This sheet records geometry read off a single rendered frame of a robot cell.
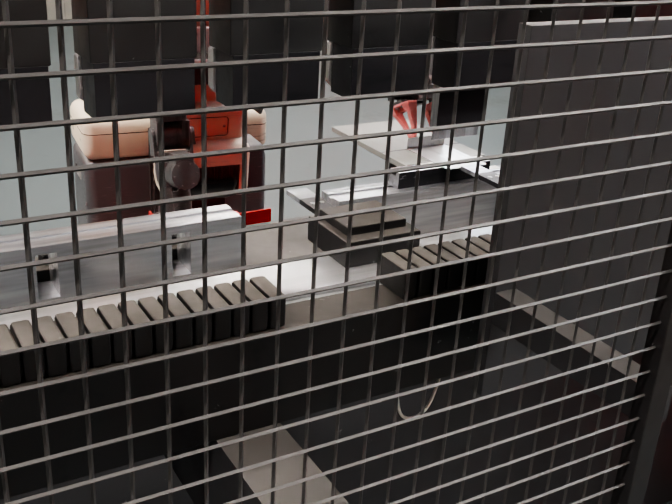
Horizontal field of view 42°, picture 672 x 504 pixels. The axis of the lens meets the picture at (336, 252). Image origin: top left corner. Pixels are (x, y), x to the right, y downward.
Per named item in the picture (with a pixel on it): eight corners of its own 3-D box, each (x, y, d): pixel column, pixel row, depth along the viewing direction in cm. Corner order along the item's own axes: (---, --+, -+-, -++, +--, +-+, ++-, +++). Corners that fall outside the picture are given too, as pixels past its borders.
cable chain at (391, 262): (591, 237, 129) (596, 212, 128) (622, 252, 125) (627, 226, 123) (376, 281, 112) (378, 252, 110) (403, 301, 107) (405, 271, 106)
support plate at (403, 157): (405, 123, 186) (406, 118, 186) (484, 159, 166) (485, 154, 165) (331, 131, 178) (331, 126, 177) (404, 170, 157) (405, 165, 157)
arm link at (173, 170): (189, 125, 181) (147, 128, 177) (205, 125, 170) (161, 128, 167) (195, 183, 183) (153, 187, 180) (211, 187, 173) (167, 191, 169)
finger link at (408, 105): (445, 136, 166) (437, 86, 166) (413, 139, 162) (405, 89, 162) (425, 143, 172) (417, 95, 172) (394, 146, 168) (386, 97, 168)
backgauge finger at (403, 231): (328, 195, 145) (329, 166, 143) (419, 255, 124) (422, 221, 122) (261, 205, 139) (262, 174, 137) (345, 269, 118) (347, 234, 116)
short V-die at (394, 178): (478, 171, 166) (480, 155, 164) (488, 175, 163) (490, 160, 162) (388, 183, 156) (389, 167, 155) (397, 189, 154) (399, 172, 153)
